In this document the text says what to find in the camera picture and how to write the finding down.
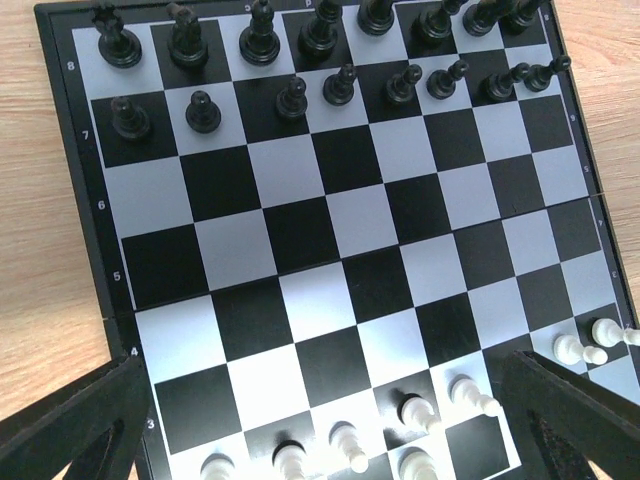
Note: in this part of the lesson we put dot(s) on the black bishop piece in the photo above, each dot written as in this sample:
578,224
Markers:
259,44

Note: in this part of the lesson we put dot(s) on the black pawn h file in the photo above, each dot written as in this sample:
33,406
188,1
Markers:
540,76

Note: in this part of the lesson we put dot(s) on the black pawn second row extra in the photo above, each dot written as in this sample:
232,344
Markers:
291,102

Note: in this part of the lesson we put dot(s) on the white piece left table three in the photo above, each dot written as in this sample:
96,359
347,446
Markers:
344,438

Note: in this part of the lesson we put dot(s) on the black knight piece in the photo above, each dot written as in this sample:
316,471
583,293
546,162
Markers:
186,45

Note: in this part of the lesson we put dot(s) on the white king piece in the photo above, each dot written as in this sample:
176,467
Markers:
418,465

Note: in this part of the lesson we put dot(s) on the black rook corner h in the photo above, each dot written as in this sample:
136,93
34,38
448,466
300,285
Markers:
522,16

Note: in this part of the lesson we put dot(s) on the black king piece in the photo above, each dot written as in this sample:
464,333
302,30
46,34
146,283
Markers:
376,17

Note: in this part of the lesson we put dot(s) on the black pawn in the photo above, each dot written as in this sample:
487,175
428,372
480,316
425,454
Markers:
202,114
130,120

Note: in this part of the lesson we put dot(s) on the white pawn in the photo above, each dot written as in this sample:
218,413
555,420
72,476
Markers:
607,333
418,414
568,350
465,393

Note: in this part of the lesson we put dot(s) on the black knight g file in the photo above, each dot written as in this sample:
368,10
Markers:
480,18

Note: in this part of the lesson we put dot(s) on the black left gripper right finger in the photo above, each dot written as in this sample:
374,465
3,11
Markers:
561,422

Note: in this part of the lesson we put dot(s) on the black rook corner a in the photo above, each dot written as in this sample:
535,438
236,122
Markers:
117,45

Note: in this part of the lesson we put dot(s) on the black pawn on board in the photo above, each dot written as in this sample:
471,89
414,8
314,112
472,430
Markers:
202,114

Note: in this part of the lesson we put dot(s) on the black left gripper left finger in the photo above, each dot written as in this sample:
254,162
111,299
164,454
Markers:
91,428

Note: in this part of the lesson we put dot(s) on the white piece left table one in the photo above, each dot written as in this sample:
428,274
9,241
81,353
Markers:
218,467

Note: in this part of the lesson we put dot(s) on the white piece left table two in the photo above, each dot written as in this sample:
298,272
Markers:
290,462

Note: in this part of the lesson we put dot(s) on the black queen piece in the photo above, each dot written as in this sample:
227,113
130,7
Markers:
318,37

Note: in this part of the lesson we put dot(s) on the black white chessboard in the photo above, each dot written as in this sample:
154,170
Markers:
280,277

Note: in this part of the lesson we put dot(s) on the black pawn g file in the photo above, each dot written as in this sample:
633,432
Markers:
338,88

